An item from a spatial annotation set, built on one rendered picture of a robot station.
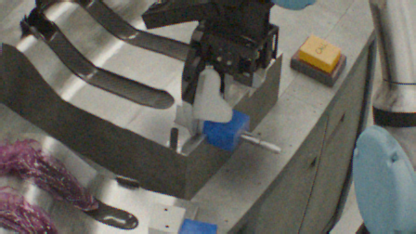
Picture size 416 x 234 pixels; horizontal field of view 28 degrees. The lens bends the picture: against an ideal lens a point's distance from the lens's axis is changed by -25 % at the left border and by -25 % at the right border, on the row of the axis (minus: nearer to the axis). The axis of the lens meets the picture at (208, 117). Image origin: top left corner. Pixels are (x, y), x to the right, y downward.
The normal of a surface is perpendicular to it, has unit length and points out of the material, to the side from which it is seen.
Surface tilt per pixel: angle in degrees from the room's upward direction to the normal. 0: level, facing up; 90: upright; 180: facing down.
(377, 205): 96
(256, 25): 90
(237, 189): 0
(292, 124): 0
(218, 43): 90
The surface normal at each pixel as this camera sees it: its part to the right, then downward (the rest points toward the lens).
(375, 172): -0.90, 0.30
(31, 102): -0.49, 0.52
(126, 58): 0.05, -0.78
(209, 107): -0.46, 0.33
